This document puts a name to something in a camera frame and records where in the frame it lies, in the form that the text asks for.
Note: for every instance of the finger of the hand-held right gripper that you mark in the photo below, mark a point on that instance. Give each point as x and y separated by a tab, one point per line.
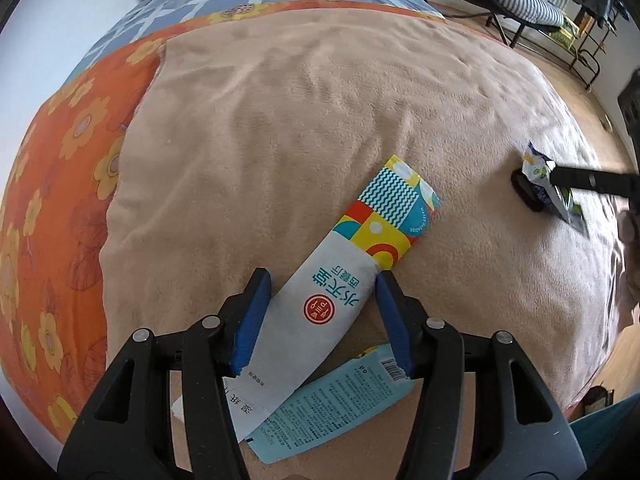
595	181

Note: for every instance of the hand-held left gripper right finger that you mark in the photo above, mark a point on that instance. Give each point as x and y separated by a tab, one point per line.
395	320

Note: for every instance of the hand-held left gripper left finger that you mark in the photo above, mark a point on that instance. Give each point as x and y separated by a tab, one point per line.
252	320

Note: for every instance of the blue green snack wrapper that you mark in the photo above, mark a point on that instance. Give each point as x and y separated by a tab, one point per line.
535	167

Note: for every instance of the white patterned wet-wipe packet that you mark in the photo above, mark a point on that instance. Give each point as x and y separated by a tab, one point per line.
325	290

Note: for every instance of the light blue packet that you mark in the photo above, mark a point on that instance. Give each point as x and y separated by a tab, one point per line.
320	410

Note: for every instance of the small floor object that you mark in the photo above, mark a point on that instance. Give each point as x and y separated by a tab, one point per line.
607	122

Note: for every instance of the small black clip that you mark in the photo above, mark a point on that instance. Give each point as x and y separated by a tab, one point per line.
525	190

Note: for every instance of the black metal drying rack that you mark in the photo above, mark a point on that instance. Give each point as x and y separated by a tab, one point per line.
575	55

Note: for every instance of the yellow crate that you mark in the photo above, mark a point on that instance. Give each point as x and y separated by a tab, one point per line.
565	32

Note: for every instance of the teal garment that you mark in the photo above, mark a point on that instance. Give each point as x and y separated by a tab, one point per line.
616	11

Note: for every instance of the beige towel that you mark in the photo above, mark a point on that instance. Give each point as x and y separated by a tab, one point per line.
300	110

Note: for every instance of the teal object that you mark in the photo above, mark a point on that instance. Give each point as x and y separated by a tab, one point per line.
600	440

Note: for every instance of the orange floral blanket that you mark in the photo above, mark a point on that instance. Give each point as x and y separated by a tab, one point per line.
65	160

